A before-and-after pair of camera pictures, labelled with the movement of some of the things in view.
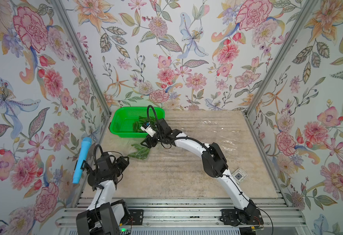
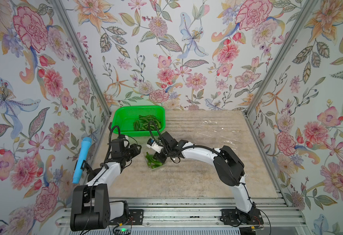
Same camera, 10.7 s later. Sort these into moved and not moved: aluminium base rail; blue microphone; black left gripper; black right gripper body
Moved: black right gripper body; black left gripper
Not moved: aluminium base rail; blue microphone
